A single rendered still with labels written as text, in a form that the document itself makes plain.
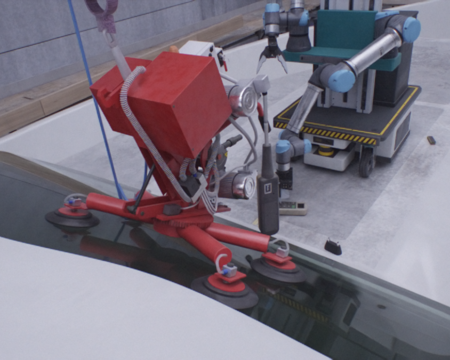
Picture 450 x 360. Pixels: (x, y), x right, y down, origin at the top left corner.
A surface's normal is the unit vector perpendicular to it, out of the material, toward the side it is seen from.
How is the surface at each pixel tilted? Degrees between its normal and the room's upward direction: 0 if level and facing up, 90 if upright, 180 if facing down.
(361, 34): 90
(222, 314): 21
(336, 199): 0
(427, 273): 16
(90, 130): 90
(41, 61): 90
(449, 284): 25
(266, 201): 90
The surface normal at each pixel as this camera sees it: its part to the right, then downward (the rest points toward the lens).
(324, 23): -0.56, 0.44
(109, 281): 0.17, -0.96
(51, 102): 0.79, 0.24
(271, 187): 0.30, 0.44
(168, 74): -0.28, -0.67
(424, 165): -0.08, -0.87
